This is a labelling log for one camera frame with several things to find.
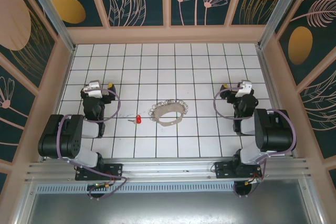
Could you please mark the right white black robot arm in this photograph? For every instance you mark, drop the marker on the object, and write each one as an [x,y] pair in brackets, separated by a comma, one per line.
[273,129]

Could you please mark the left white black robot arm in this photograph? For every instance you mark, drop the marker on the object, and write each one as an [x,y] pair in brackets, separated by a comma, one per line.
[65,134]

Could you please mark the right small circuit board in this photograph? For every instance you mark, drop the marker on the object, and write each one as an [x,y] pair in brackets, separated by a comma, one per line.
[253,181]

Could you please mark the small circuit board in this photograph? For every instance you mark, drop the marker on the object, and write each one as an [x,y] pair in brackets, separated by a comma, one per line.
[101,186]
[253,181]

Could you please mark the left small circuit board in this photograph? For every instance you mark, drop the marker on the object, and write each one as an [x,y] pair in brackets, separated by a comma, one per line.
[101,186]

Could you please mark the grey sheet metal panel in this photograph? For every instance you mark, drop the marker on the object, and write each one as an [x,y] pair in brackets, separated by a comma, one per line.
[168,208]

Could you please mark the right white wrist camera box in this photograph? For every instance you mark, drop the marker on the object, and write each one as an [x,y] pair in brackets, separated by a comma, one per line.
[244,89]

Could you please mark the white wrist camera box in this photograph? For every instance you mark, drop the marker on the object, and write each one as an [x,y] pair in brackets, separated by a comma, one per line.
[244,89]
[94,89]

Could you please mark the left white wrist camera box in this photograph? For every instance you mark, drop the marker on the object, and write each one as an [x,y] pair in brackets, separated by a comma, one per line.
[94,89]

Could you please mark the aluminium side rail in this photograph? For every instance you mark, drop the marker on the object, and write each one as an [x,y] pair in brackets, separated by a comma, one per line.
[266,72]

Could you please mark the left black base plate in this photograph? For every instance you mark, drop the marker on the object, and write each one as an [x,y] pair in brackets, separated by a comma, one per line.
[115,169]

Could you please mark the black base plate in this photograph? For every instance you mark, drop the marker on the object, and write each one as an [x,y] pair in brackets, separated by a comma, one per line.
[223,170]
[115,169]

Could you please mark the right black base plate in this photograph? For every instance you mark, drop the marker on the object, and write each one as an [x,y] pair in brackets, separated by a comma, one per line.
[223,170]

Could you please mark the left aluminium corner post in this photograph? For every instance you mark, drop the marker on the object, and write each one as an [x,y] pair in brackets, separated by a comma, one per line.
[52,16]

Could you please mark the aluminium corner post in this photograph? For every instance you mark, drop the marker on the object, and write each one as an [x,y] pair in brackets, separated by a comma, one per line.
[52,16]
[278,11]

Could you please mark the right aluminium corner post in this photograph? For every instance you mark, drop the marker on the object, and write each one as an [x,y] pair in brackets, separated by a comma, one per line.
[278,11]

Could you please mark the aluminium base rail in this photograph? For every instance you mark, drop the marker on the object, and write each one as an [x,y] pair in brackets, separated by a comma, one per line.
[168,169]

